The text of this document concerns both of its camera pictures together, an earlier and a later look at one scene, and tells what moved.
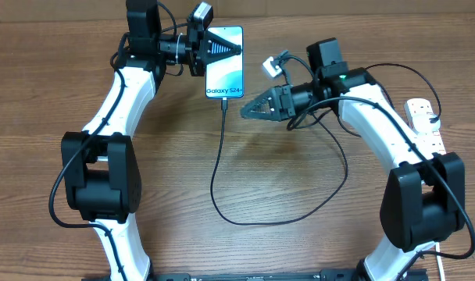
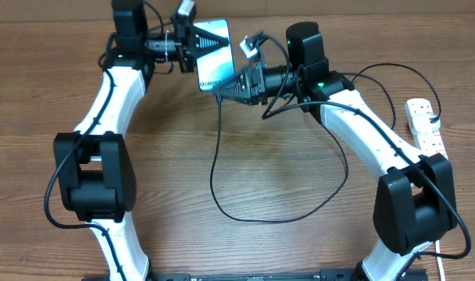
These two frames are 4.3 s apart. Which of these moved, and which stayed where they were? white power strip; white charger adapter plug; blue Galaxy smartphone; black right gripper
Moved: black right gripper; blue Galaxy smartphone
Stayed: white power strip; white charger adapter plug
